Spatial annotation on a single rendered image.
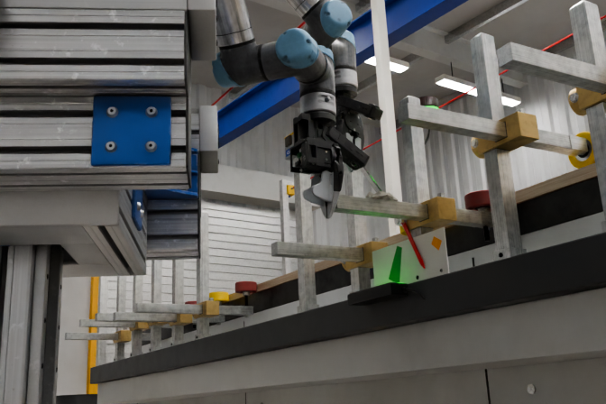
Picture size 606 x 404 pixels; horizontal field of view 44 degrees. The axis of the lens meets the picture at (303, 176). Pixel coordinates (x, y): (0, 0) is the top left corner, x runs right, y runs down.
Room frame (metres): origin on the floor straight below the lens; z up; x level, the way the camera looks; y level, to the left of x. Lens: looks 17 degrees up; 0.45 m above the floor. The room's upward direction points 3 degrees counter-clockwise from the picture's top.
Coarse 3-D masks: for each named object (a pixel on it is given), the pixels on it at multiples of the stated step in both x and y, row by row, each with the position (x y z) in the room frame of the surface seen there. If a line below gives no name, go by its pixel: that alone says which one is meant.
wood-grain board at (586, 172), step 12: (588, 168) 1.45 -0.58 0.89; (552, 180) 1.53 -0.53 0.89; (564, 180) 1.50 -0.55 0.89; (576, 180) 1.48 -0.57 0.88; (516, 192) 1.62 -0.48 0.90; (528, 192) 1.59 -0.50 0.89; (540, 192) 1.56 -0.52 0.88; (384, 240) 2.05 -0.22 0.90; (396, 240) 2.01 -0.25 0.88; (324, 264) 2.33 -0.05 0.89; (336, 264) 2.27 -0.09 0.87; (288, 276) 2.54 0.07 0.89; (264, 288) 2.69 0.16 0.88
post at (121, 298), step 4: (120, 276) 3.52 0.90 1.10; (124, 276) 3.53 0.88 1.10; (120, 280) 3.52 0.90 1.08; (124, 280) 3.53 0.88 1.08; (120, 284) 3.52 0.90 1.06; (124, 284) 3.53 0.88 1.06; (120, 288) 3.52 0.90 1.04; (124, 288) 3.53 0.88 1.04; (120, 292) 3.52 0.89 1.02; (124, 292) 3.53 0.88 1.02; (116, 296) 3.55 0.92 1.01; (120, 296) 3.52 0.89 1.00; (124, 296) 3.53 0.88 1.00; (116, 300) 3.55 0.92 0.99; (120, 300) 3.52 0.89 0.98; (124, 300) 3.53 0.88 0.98; (116, 304) 3.54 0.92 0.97; (120, 304) 3.52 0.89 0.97; (124, 304) 3.53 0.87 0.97; (116, 308) 3.54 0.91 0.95; (120, 308) 3.52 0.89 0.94; (124, 308) 3.53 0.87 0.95; (116, 328) 3.53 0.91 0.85; (120, 328) 3.53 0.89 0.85; (116, 344) 3.53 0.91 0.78; (120, 344) 3.53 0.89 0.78; (116, 348) 3.53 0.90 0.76; (120, 348) 3.53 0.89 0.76; (116, 352) 3.52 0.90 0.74; (120, 352) 3.53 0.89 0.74; (116, 356) 3.52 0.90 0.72; (120, 356) 3.53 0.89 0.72
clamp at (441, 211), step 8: (432, 200) 1.53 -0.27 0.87; (440, 200) 1.52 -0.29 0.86; (448, 200) 1.54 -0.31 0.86; (432, 208) 1.54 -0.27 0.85; (440, 208) 1.52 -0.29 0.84; (448, 208) 1.54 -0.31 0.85; (432, 216) 1.54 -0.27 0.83; (440, 216) 1.52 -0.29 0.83; (448, 216) 1.53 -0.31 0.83; (408, 224) 1.61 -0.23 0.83; (416, 224) 1.59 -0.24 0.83; (424, 224) 1.56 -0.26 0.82; (432, 224) 1.57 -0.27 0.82; (440, 224) 1.57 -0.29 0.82
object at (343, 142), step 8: (328, 128) 1.42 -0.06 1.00; (328, 136) 1.42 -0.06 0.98; (336, 136) 1.43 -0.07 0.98; (344, 136) 1.44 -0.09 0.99; (344, 144) 1.44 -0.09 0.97; (352, 144) 1.45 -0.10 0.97; (344, 152) 1.45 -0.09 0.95; (352, 152) 1.45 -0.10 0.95; (360, 152) 1.46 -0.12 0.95; (344, 160) 1.48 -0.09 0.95; (352, 160) 1.46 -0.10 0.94; (360, 160) 1.46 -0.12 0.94; (368, 160) 1.48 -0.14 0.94; (352, 168) 1.50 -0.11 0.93; (360, 168) 1.49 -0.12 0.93
